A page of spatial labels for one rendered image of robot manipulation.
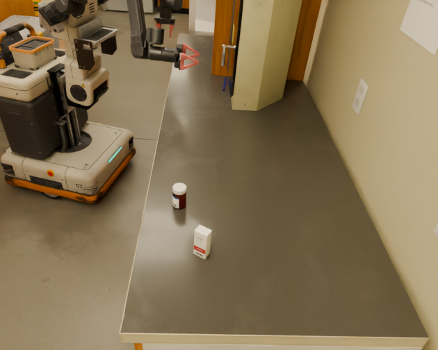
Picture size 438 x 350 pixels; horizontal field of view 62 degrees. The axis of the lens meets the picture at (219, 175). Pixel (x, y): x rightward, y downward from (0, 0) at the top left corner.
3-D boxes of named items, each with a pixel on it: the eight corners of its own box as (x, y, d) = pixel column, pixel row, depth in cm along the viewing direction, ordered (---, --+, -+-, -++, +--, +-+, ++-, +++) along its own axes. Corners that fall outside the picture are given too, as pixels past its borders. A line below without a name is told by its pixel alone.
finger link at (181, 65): (199, 50, 151) (176, 47, 150) (199, 56, 145) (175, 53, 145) (198, 66, 155) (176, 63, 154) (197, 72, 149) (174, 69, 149)
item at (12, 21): (66, 53, 356) (59, 17, 335) (44, 78, 309) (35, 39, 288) (22, 50, 353) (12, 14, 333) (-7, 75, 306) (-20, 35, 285)
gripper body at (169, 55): (181, 44, 154) (163, 42, 154) (179, 52, 146) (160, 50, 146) (180, 59, 158) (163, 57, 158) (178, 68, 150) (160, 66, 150)
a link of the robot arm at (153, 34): (144, 56, 160) (132, 55, 152) (146, 28, 156) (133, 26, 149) (167, 59, 155) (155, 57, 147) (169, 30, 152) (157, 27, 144)
